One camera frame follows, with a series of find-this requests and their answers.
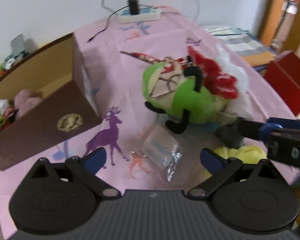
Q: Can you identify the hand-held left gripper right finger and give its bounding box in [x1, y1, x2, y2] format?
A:
[187, 148, 278, 201]

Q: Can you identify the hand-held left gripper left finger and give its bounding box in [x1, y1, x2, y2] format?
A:
[30, 147, 122, 201]

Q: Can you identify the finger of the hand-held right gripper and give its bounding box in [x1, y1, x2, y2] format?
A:
[267, 117, 300, 130]
[236, 119, 300, 143]

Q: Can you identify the grey cloth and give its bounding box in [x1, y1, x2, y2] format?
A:
[216, 124, 246, 149]

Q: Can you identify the green plush toy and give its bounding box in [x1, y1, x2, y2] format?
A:
[142, 64, 230, 133]

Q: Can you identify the white fluffy cloth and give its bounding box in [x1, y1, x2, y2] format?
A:
[215, 44, 250, 93]

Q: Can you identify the red patterned cloth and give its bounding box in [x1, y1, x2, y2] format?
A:
[187, 46, 239, 99]

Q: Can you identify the brown cardboard box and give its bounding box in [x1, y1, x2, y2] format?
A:
[0, 31, 103, 172]

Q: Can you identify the yellow-green cloth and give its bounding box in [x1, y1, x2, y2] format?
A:
[214, 145, 268, 166]

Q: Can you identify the red box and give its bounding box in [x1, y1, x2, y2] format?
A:
[264, 51, 300, 117]

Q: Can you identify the clear plastic packet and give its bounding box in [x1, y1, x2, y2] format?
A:
[130, 126, 183, 182]

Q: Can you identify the grey orange checked blanket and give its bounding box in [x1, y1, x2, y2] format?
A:
[221, 34, 277, 67]

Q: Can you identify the red beige patterned scarf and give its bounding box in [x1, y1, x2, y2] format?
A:
[120, 51, 190, 98]

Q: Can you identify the pink plush toy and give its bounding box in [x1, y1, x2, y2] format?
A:
[14, 89, 43, 119]

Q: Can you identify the pale green folded cloth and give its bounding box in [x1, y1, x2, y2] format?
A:
[200, 24, 252, 38]

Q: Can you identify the pink printed tablecloth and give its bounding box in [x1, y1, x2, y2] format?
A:
[0, 5, 300, 240]

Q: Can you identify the grey pouch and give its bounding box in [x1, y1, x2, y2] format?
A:
[10, 34, 32, 58]

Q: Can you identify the white power strip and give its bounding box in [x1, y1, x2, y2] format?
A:
[117, 7, 163, 24]

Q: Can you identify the black charger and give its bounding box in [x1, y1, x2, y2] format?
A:
[128, 0, 140, 15]

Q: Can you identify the wooden door frame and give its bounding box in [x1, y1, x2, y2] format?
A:
[257, 0, 289, 46]

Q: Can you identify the black charger cable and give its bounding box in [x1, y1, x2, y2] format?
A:
[87, 0, 134, 43]

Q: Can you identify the white cable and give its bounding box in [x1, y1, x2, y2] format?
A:
[189, 0, 200, 23]

